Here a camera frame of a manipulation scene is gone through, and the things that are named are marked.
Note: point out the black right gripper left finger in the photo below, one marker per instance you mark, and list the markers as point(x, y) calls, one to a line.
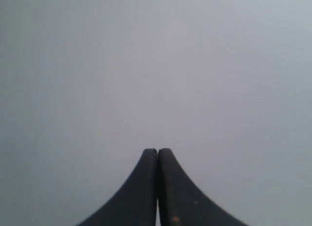
point(134, 204)

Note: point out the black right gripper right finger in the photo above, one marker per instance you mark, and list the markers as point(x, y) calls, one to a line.
point(181, 202)

